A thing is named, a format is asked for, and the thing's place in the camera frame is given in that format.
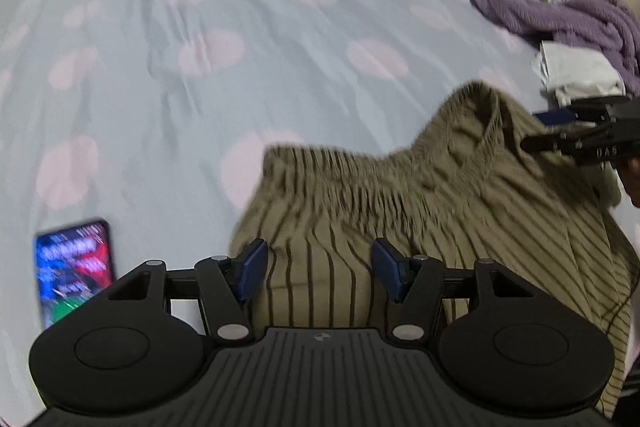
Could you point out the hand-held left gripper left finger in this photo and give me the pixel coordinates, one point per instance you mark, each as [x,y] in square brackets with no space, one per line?
[252,269]

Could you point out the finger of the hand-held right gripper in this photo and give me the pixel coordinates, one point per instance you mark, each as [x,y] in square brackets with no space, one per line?
[547,143]
[552,117]

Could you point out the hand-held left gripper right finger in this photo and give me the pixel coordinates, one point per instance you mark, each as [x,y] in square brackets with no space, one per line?
[387,269]

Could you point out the olive striped pants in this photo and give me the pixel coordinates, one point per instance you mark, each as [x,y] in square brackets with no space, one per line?
[450,217]

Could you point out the white shirt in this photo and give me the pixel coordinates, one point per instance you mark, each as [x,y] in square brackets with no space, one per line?
[580,69]

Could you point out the purple fleece robe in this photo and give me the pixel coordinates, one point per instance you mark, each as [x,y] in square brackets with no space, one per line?
[575,19]

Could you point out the black smartphone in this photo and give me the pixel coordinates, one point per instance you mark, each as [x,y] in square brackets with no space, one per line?
[75,272]

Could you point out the polka dot bed sheet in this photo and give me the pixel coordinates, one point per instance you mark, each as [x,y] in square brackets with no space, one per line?
[175,57]

